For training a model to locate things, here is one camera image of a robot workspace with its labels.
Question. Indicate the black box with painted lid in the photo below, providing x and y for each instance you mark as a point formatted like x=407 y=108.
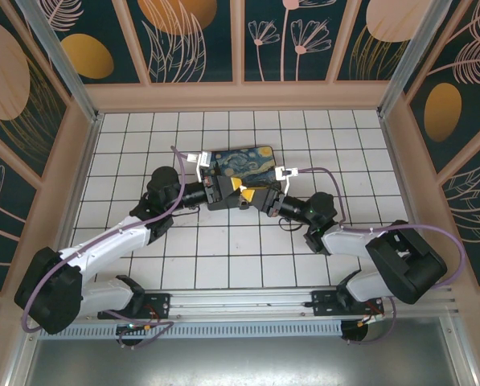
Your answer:
x=247 y=163

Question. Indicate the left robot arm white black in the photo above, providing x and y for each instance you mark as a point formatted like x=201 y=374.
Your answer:
x=103 y=245

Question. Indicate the silver metal panel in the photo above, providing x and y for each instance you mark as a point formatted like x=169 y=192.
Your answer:
x=239 y=362

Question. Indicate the aluminium frame post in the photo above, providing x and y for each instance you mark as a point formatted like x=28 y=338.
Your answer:
x=58 y=56
x=412 y=52

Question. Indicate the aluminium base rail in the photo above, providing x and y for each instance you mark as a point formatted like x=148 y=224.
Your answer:
x=239 y=299

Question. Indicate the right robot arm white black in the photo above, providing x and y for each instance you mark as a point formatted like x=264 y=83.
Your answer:
x=344 y=245

